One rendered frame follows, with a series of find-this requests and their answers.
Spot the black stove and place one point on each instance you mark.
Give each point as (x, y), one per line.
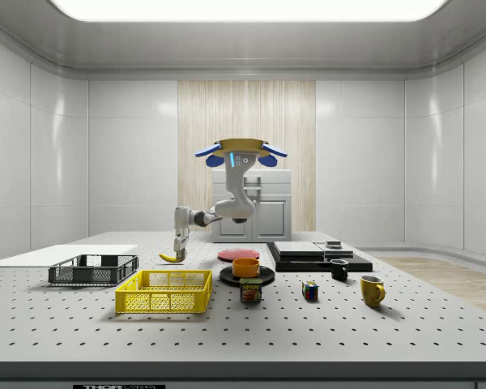
(299, 251)

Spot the dark grey basket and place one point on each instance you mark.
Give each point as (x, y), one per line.
(89, 274)

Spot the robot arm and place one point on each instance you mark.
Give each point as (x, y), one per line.
(235, 182)

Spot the yellow basket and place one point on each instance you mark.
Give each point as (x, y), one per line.
(162, 300)

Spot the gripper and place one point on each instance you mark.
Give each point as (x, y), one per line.
(180, 244)

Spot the drone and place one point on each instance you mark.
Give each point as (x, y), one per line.
(240, 144)

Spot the flat-sided can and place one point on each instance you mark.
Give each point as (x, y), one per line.
(250, 291)

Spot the white cabinet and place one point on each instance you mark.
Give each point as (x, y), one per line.
(273, 210)

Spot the black plate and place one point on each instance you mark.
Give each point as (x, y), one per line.
(267, 275)

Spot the yellow mug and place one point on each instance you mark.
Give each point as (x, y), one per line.
(370, 292)

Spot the banana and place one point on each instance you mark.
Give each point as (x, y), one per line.
(168, 258)

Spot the yellow bowl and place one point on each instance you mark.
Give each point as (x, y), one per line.
(245, 268)

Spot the red plate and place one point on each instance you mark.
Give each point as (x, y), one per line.
(237, 254)

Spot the black mug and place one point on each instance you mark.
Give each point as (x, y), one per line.
(339, 270)

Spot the puzzle cube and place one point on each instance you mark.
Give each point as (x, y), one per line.
(310, 291)

